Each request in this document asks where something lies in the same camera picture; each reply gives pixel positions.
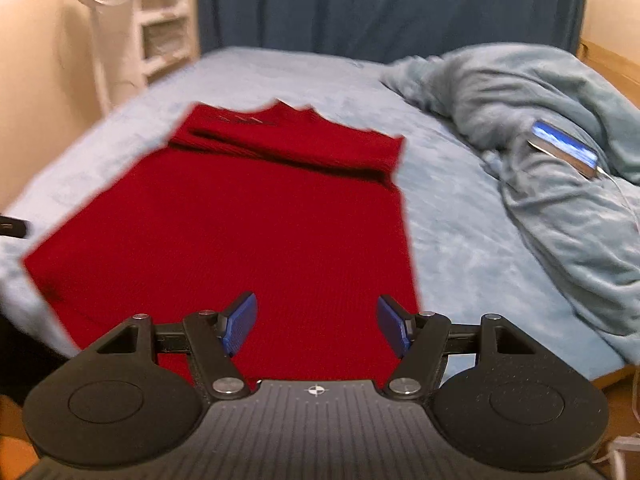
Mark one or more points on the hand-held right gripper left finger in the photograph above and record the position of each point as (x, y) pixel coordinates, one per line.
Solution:
(240, 322)

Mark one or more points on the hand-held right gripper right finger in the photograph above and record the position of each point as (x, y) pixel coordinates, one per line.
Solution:
(395, 325)

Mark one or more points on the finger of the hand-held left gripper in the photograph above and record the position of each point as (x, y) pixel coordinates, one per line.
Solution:
(12, 226)

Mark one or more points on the red knit sweater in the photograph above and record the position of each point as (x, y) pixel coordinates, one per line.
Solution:
(250, 220)

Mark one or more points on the light blue fleece blanket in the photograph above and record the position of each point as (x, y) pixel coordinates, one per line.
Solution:
(550, 240)

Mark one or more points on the smartphone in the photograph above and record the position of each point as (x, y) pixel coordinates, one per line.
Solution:
(565, 147)

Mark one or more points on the white shelf unit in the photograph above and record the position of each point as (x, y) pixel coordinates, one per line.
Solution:
(162, 25)

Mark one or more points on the bed with light blue sheet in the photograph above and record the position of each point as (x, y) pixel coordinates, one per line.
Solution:
(325, 80)

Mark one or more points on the dark blue curtain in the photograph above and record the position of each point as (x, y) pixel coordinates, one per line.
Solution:
(390, 5)

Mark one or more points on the wooden bed headboard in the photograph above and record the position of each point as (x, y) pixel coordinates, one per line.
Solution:
(610, 67)

